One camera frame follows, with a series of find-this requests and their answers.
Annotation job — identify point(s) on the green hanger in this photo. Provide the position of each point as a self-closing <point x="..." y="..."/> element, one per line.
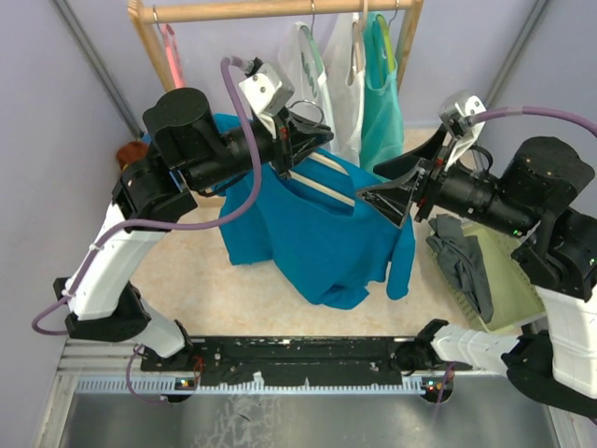
<point x="311" y="61"/>

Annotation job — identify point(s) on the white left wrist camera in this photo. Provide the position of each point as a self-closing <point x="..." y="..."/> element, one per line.
<point x="267" y="90"/>

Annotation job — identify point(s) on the white t-shirt on wooden hanger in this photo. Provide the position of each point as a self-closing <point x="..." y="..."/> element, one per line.
<point x="347" y="91"/>

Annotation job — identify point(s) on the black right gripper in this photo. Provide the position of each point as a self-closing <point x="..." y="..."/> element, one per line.
<point x="391" y="201"/>

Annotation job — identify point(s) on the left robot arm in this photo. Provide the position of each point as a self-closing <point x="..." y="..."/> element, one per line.
<point x="187" y="154"/>

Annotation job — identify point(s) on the blue t-shirt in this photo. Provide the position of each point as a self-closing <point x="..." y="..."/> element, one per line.
<point x="328" y="250"/>

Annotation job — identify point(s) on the wooden clothes rack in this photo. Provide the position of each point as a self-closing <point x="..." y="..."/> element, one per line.
<point x="208" y="31"/>

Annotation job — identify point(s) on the wooden hanger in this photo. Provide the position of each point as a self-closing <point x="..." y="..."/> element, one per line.
<point x="358" y="47"/>

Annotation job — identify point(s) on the brown cloth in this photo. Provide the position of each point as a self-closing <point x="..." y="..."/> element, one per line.
<point x="130" y="153"/>

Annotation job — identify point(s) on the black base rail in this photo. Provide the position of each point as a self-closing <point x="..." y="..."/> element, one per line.
<point x="232" y="360"/>

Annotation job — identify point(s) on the white t-shirt on green hanger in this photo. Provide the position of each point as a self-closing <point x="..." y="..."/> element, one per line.
<point x="302" y="102"/>

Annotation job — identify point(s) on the yellow hanger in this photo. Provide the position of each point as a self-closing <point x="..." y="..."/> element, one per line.
<point x="387" y="43"/>

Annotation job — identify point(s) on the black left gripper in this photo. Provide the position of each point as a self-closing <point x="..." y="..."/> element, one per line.
<point x="296" y="135"/>

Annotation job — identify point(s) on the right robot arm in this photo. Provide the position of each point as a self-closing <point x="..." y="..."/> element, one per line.
<point x="532" y="201"/>

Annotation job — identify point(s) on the pink hanger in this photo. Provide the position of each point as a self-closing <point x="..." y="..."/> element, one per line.
<point x="171" y="51"/>

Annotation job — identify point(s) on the teal t-shirt on hanger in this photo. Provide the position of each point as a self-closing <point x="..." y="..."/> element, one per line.
<point x="383" y="127"/>

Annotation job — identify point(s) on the grey t-shirt in basket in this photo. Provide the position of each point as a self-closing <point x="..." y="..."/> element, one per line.
<point x="460" y="259"/>

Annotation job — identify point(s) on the cream hanger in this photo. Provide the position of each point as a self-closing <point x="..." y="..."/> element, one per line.
<point x="315" y="177"/>

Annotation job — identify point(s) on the light green perforated basket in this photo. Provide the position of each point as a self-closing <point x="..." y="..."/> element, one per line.
<point x="515" y="301"/>

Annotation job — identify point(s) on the white toothed cable strip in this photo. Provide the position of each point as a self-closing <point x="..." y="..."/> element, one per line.
<point x="181" y="386"/>

